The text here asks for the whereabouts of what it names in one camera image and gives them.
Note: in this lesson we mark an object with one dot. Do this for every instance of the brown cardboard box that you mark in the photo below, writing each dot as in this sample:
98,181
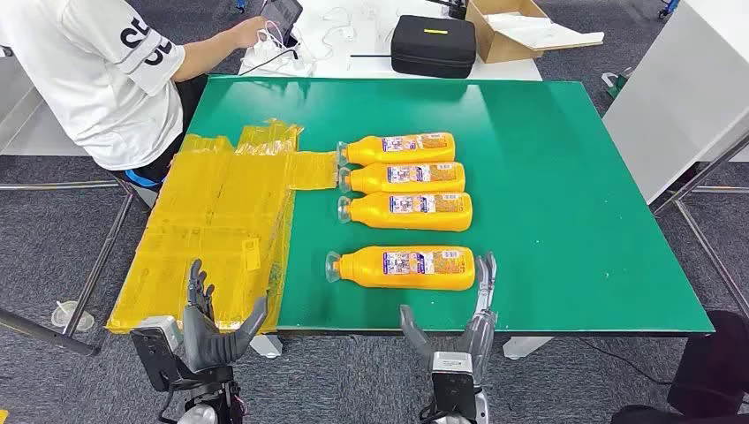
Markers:
497,49

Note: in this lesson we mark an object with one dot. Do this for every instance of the orange detergent bottle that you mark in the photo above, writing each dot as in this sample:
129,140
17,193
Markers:
380,219
363,275
363,153
374,184

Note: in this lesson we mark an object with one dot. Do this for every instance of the black zip case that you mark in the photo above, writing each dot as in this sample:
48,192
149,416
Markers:
433,49

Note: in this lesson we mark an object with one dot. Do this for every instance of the metal frame legs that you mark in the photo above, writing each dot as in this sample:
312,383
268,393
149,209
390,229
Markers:
702,174
35,329

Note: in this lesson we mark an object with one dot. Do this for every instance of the white power strip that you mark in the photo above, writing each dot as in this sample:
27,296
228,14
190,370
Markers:
281,67

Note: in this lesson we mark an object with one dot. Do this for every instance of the thin black stick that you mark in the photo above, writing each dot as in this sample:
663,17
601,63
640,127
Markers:
371,55

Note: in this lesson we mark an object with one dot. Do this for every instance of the person's right hand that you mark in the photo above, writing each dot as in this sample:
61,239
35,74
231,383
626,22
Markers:
248,34

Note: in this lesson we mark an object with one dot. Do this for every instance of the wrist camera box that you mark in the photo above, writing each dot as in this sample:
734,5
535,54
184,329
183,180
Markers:
453,392
152,357

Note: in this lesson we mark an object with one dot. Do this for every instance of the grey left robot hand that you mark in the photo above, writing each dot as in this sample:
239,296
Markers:
205,345

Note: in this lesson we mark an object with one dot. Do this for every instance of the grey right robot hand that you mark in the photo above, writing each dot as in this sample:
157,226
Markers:
483,339

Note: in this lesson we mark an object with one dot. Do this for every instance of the yellow taped cardboard mat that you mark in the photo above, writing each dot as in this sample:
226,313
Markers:
205,205

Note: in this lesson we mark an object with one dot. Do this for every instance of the white cabinet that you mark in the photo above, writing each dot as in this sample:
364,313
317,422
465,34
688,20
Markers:
673,105

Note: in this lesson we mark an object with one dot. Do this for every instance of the clear plastic lid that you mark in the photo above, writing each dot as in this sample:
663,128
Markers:
58,316

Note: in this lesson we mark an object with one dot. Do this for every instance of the grey desk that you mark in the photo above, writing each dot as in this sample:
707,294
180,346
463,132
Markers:
35,134

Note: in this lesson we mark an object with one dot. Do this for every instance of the green top table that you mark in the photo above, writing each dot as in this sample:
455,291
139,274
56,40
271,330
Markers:
556,205

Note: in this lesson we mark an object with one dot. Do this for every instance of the dark tablet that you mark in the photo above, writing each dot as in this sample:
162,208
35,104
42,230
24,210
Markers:
284,14

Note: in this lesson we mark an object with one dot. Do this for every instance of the black device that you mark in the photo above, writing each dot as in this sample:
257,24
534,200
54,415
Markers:
456,10

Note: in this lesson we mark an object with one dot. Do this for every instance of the person's right forearm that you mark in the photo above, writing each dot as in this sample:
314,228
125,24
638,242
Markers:
205,55

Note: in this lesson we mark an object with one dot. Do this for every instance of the black chair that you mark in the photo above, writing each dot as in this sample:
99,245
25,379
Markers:
714,363

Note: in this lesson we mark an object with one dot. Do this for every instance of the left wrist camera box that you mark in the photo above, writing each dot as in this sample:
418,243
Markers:
152,357

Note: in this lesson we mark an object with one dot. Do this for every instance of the white table foot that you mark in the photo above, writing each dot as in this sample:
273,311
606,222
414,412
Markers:
524,346
266,346

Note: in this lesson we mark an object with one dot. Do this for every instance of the green floor object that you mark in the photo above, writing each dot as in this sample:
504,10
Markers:
617,88

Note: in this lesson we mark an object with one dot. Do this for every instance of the white foam sheet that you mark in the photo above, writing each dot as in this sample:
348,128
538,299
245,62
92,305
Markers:
544,35

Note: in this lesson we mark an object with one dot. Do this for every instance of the white table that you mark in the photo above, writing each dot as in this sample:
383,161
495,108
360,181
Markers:
515,70

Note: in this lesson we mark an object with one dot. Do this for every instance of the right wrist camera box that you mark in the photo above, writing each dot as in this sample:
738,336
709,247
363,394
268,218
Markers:
453,392

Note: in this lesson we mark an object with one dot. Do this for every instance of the person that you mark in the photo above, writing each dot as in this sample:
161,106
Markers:
88,76

